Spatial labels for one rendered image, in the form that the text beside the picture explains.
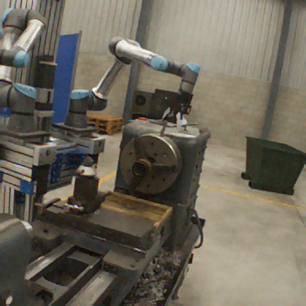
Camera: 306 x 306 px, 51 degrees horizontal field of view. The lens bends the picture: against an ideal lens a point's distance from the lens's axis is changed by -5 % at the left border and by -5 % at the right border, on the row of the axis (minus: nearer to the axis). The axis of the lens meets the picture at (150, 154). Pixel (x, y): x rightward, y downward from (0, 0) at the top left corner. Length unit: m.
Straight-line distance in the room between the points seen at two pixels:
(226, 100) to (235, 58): 1.44
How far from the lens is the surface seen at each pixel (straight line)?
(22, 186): 1.82
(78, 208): 1.28
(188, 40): 12.15
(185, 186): 1.92
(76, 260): 1.27
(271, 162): 6.30
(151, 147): 1.76
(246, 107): 11.76
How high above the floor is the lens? 1.47
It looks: 11 degrees down
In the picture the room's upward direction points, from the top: 10 degrees clockwise
